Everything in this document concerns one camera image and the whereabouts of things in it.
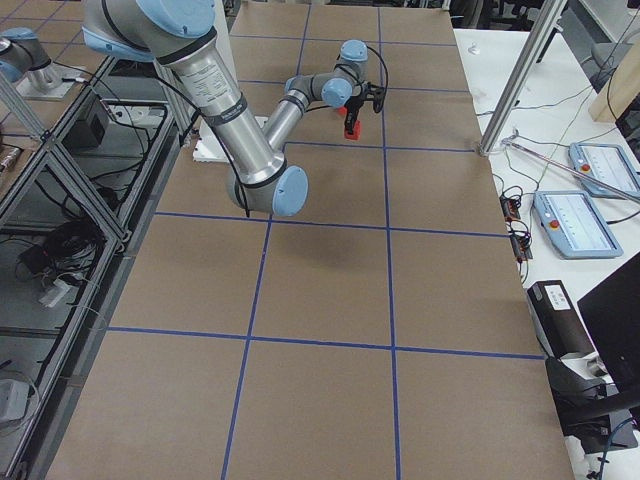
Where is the small circuit board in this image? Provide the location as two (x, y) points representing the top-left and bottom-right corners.
(509, 231), (533, 263)
(499, 195), (521, 221)

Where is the aluminium frame post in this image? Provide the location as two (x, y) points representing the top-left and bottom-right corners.
(478, 0), (568, 157)

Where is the black monitor stand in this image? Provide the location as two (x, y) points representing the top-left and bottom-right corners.
(545, 358), (639, 454)

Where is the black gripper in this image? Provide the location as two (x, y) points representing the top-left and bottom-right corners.
(344, 95), (366, 134)

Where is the blue teach pendant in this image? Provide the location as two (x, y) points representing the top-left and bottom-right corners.
(533, 190), (624, 259)
(569, 142), (639, 198)

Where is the black monitor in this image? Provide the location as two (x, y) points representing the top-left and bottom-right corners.
(578, 254), (639, 391)

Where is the small circuit board far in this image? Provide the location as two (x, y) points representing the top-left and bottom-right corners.
(499, 195), (521, 221)

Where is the black cardboard box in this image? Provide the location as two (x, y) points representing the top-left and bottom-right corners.
(526, 280), (596, 360)

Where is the long metal rod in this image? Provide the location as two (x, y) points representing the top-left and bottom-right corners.
(501, 135), (639, 203)

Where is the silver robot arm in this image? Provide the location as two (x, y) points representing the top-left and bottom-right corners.
(1, 27), (75, 101)
(83, 0), (385, 217)

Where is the near blue teach pendant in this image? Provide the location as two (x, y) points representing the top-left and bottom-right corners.
(533, 190), (624, 259)

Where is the white camera post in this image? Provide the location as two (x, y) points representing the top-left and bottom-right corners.
(169, 0), (271, 165)

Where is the small circuit board near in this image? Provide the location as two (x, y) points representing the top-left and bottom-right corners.
(509, 231), (533, 263)

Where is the far blue teach pendant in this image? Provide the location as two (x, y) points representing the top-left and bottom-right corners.
(569, 142), (639, 198)

